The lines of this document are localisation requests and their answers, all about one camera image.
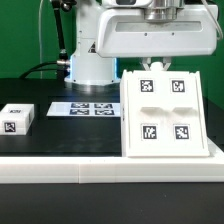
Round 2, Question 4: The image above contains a white marker base plate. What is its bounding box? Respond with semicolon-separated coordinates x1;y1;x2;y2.
47;102;120;117

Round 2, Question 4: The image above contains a white cabinet top block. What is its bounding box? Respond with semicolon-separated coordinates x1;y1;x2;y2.
0;104;35;135

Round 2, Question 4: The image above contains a white L-shaped fence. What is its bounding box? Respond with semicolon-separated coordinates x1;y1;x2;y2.
0;139;224;185

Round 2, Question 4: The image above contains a white cabinet body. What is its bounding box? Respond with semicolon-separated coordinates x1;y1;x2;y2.
120;63;209;158

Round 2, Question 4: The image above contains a grey thin cable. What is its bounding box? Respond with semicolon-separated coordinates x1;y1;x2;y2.
37;0;46;80

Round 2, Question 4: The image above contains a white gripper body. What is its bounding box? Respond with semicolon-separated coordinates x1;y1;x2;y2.
96;7;217;58

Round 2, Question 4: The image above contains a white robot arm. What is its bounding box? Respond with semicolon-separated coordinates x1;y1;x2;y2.
65;0;223;88

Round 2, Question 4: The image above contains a black cable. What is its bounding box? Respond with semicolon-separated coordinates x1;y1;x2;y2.
18;61;66;80

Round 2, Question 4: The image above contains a white cabinet door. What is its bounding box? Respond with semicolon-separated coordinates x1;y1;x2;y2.
168;74;203;149
128;76;165;150

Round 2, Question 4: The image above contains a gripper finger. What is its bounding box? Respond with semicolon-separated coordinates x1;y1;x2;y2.
162;57;172;71
141;58;151;71

